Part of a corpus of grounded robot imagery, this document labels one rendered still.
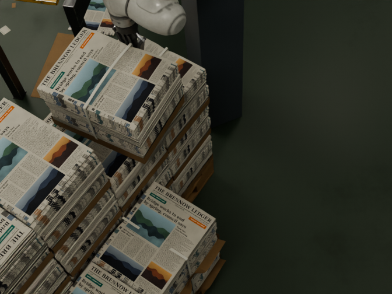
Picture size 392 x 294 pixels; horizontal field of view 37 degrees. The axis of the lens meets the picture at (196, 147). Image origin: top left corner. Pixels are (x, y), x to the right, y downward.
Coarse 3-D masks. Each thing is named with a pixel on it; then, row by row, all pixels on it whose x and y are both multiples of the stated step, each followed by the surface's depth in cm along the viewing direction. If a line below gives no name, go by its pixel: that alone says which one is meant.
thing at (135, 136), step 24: (120, 72) 190; (144, 72) 189; (168, 72) 188; (120, 96) 185; (144, 96) 184; (168, 96) 193; (96, 120) 187; (120, 120) 181; (144, 120) 184; (120, 144) 195; (144, 144) 190
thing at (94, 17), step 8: (96, 0) 351; (88, 8) 348; (96, 8) 348; (104, 8) 348; (88, 16) 345; (96, 16) 345; (104, 16) 344; (88, 24) 342; (96, 24) 342; (104, 24) 341; (112, 24) 341; (104, 32) 338; (112, 32) 338
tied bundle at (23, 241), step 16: (0, 208) 168; (0, 224) 165; (16, 224) 165; (0, 240) 163; (16, 240) 163; (32, 240) 167; (0, 256) 160; (16, 256) 164; (32, 256) 171; (0, 272) 160; (16, 272) 168; (32, 272) 177; (0, 288) 164; (16, 288) 173
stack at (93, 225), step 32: (192, 64) 219; (192, 96) 220; (64, 128) 208; (192, 128) 236; (128, 160) 200; (192, 160) 252; (128, 192) 211; (192, 192) 282; (96, 224) 199; (64, 256) 190; (32, 288) 180; (64, 288) 202
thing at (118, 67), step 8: (120, 48) 195; (128, 48) 195; (136, 48) 195; (128, 56) 193; (120, 64) 192; (104, 72) 190; (112, 72) 190; (96, 80) 189; (104, 80) 189; (112, 80) 189; (104, 88) 187; (88, 96) 186; (96, 96) 186; (80, 104) 185; (88, 104) 185; (96, 104) 184; (80, 112) 187; (88, 112) 185; (88, 128) 198; (96, 128) 194
